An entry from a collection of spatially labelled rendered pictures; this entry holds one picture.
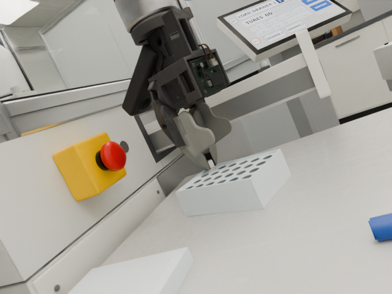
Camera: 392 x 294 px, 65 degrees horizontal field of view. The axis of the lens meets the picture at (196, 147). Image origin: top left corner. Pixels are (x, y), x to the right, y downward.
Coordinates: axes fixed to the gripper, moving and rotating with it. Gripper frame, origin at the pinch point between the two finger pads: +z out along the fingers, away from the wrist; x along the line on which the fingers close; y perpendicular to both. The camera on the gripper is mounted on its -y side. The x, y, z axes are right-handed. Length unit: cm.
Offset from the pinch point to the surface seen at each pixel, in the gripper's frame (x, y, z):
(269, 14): 110, -29, -30
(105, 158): -12.0, -4.3, -6.6
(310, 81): 17.0, 12.1, -3.8
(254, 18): 104, -34, -31
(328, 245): -13.4, 20.6, 5.1
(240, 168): -2.1, 7.1, 1.6
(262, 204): -6.9, 11.7, 4.5
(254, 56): 87, -32, -15
